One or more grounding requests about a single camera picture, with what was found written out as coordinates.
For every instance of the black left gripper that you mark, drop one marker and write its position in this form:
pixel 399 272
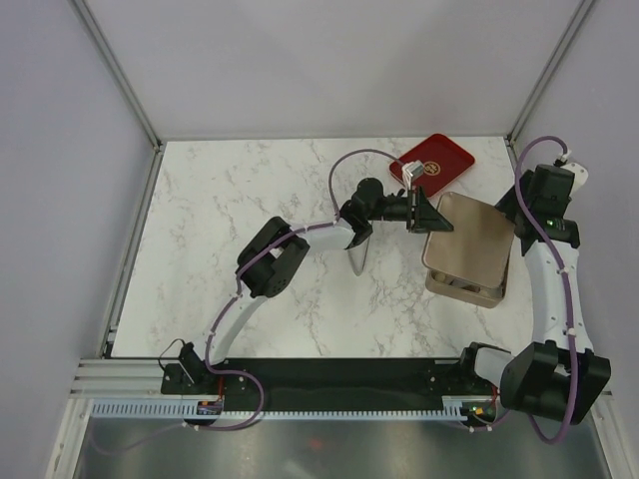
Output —
pixel 423 219

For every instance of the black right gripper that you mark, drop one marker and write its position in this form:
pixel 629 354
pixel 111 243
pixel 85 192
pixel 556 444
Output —
pixel 508 205

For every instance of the beige box lid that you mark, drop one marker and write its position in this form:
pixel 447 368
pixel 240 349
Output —
pixel 477 250

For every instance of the steel tongs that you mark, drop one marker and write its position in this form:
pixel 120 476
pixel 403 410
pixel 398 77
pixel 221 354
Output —
pixel 357 257

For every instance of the beige chocolate box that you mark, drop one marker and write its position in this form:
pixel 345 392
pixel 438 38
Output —
pixel 464 294

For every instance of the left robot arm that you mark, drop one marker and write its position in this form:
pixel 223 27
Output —
pixel 269 262

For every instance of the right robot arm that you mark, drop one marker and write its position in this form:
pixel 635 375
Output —
pixel 557 376

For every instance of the red square tray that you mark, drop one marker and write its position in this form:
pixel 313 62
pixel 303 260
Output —
pixel 444 162

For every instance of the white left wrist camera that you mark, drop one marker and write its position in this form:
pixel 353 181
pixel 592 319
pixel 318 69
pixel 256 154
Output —
pixel 410 172

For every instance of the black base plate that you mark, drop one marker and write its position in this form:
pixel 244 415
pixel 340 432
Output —
pixel 354 383

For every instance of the aluminium frame right post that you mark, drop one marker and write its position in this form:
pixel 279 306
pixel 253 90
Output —
pixel 569 35

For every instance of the aluminium frame post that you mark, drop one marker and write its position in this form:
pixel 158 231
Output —
pixel 569 35
pixel 106 53

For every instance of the white cable duct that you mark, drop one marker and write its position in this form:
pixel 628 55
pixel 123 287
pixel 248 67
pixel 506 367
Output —
pixel 449 408

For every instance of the aluminium frame left post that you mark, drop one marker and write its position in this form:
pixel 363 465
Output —
pixel 106 53

